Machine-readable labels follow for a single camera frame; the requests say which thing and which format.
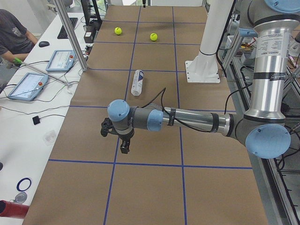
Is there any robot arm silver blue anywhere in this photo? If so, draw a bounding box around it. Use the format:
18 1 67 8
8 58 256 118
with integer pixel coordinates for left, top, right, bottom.
199 0 235 57
101 0 300 159

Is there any blue tape roll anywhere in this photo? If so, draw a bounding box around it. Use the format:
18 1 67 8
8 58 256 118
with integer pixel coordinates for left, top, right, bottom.
16 177 32 192

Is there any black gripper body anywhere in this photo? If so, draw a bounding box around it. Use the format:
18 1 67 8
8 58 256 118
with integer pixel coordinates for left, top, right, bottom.
114 127 135 142

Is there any blue teach pendant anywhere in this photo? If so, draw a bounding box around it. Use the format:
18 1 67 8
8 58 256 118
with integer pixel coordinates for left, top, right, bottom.
8 73 49 101
46 50 76 73

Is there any near blue teach pendant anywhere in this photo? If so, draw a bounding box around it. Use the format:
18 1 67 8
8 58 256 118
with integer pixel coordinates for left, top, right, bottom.
8 73 49 101

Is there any black box white label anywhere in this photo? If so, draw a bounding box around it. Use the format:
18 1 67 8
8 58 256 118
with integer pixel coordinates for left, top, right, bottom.
84 26 96 44

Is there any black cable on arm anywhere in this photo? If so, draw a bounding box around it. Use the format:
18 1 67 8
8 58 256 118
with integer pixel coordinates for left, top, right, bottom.
142 87 232 132

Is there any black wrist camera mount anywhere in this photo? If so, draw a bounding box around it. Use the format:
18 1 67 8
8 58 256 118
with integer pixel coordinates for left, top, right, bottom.
100 118 116 137

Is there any Wilson tennis ball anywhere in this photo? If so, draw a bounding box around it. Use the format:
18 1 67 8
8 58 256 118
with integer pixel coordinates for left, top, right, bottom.
114 27 122 35

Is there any far blue teach pendant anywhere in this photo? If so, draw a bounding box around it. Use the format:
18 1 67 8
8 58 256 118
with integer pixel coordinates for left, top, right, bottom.
46 50 76 73

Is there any red cylinder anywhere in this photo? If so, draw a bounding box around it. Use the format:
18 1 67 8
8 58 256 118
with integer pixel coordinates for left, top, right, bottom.
0 200 29 219

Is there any black computer mouse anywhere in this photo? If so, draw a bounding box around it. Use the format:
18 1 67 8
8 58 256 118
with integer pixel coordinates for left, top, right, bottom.
38 41 50 48

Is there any black monitor stand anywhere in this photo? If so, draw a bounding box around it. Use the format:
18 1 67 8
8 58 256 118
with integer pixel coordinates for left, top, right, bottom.
80 0 102 27

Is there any brown paper table mat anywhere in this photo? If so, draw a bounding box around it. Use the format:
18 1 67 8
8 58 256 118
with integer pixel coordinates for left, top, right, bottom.
24 6 268 225

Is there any diagonal aluminium brace rod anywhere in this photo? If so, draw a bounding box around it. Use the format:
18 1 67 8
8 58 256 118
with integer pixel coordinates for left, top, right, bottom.
14 58 70 86

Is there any Roland Garros tennis ball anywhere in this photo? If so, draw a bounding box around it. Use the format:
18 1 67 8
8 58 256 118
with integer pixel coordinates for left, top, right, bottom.
150 33 158 42

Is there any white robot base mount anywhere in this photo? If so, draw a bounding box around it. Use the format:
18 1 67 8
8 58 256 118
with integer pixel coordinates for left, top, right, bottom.
185 52 220 83

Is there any black keyboard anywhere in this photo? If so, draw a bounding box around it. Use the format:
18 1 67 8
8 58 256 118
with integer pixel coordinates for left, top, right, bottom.
57 17 79 39

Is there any silver metal lid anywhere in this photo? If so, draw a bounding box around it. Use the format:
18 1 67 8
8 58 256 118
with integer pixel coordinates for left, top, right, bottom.
13 192 28 204

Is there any small black square puck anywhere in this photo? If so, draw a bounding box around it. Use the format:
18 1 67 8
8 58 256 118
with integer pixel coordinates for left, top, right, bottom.
32 116 40 125

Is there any seated person grey shirt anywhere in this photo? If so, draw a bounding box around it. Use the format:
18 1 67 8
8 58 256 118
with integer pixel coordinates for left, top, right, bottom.
0 8 39 93

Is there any aluminium frame post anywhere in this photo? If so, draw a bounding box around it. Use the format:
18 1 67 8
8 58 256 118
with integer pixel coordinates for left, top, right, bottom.
54 0 88 72

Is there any clear tennis ball tube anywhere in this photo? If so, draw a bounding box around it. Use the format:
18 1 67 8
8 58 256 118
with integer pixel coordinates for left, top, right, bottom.
131 70 144 96

